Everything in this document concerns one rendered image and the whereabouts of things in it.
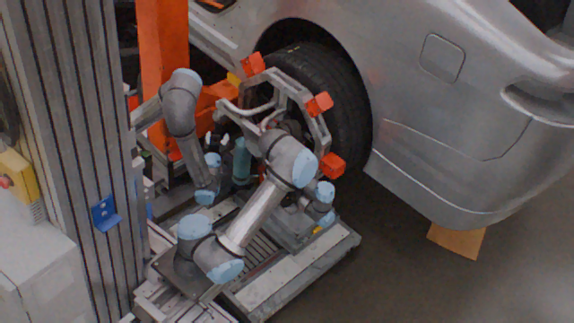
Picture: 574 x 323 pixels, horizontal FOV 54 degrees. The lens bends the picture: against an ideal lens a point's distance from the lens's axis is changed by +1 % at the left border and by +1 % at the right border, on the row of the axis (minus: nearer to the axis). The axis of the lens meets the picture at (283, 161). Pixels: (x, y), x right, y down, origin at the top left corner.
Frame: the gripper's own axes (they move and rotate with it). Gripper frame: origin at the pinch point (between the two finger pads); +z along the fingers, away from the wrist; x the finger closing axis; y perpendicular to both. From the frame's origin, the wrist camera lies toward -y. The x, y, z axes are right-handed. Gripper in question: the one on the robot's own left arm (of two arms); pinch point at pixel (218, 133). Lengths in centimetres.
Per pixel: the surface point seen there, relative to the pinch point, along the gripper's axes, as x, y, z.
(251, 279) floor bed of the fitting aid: 22, 76, -27
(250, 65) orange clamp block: 12.2, -26.7, 16.8
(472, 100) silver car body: 92, -56, -32
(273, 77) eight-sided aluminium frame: 22.2, -28.9, 6.8
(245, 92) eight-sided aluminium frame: 10.7, -9.4, 19.3
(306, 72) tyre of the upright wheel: 35.9, -34.0, 5.8
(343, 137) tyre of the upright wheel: 54, -15, -12
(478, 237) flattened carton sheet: 157, 82, 19
